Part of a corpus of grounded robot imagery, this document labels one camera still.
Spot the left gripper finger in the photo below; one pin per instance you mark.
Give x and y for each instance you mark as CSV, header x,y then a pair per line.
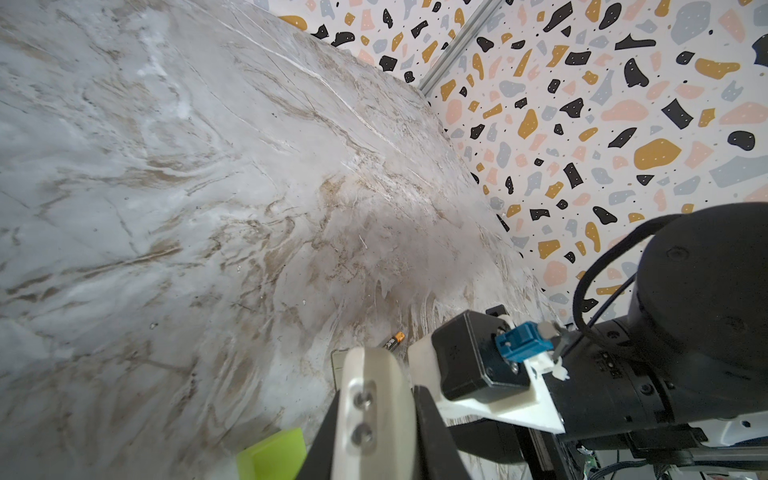
x,y
376,426

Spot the AAA battery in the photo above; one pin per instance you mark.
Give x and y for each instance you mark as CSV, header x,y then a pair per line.
x,y
394,341

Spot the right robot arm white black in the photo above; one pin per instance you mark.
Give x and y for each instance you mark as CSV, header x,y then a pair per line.
x,y
681,378

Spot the green cube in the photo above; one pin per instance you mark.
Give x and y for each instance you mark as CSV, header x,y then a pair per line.
x,y
278,457

